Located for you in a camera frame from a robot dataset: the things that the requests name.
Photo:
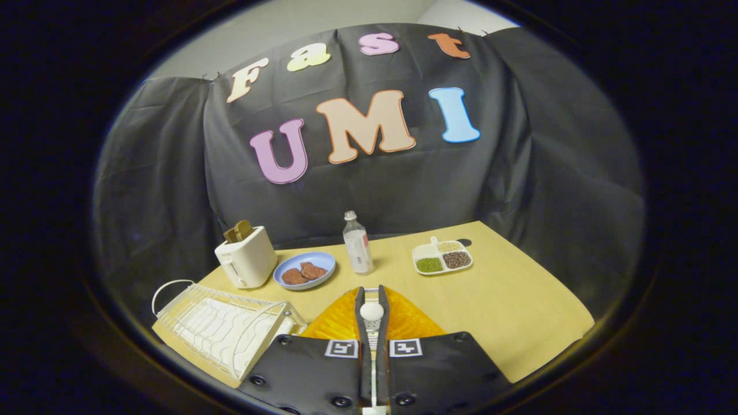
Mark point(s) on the white toaster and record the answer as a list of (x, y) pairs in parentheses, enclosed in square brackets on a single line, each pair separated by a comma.
[(248, 262)]

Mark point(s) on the white spoon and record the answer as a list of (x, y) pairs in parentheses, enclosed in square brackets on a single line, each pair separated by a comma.
[(372, 311)]

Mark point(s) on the dark brown beans portion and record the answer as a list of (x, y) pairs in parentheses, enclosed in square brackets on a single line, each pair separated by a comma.
[(456, 259)]

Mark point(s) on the white divided tray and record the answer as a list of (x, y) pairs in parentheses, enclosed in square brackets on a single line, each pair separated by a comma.
[(441, 255)]

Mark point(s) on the white rice portion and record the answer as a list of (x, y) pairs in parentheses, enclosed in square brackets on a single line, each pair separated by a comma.
[(425, 251)]

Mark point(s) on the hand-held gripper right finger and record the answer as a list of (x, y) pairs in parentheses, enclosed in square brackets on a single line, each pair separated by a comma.
[(383, 346)]

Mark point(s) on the clear plastic bottle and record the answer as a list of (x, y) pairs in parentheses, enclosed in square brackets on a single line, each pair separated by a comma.
[(357, 248)]

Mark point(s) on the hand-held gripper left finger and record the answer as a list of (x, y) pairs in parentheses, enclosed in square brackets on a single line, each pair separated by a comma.
[(361, 346)]

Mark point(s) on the brown toast slice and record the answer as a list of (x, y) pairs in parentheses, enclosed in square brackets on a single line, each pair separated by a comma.
[(237, 231)]

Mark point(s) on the green beans portion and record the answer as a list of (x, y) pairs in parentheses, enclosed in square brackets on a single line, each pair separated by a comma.
[(429, 264)]

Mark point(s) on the brown cookie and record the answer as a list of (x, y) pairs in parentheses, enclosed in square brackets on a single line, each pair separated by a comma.
[(313, 270), (293, 277)]

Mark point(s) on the blue plate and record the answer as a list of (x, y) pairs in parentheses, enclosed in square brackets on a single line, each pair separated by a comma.
[(314, 260)]

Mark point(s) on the pale yellow grains portion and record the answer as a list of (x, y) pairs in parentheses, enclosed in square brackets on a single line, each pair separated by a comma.
[(450, 246)]

